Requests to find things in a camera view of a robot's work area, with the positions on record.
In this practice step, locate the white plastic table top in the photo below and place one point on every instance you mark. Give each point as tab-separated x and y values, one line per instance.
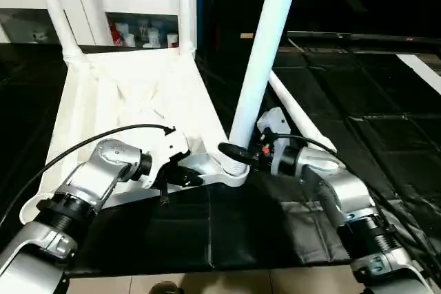
138	94

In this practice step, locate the white plastic table leg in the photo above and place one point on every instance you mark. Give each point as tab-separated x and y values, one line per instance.
185	5
55	5
296	111
265	46

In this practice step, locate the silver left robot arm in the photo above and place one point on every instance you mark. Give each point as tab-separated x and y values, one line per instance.
83	191

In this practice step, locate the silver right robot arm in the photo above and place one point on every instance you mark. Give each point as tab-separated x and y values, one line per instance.
344	197

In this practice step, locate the black work mat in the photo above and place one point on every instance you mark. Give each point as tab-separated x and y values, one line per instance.
241	239

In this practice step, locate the small tan label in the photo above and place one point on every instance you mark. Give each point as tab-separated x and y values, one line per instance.
247	35

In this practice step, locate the red bottle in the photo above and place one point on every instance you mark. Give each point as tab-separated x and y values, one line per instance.
115	34

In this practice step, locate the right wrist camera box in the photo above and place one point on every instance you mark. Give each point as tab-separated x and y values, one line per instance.
275	123

